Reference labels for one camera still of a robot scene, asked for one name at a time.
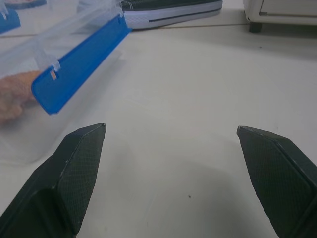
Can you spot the black and white sneaker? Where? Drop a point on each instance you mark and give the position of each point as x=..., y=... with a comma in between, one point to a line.
x=171, y=11

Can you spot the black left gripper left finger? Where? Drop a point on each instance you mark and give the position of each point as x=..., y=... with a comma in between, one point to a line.
x=62, y=188

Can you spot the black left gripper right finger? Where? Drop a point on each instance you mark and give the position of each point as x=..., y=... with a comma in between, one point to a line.
x=277, y=178

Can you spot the white appliance with black foot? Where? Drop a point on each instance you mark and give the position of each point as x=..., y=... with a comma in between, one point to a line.
x=280, y=10

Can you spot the clear plastic container blue latch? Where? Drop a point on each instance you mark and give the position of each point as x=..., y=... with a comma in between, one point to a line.
x=47, y=59

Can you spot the orange fried food piece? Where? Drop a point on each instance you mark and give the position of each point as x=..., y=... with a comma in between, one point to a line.
x=15, y=96

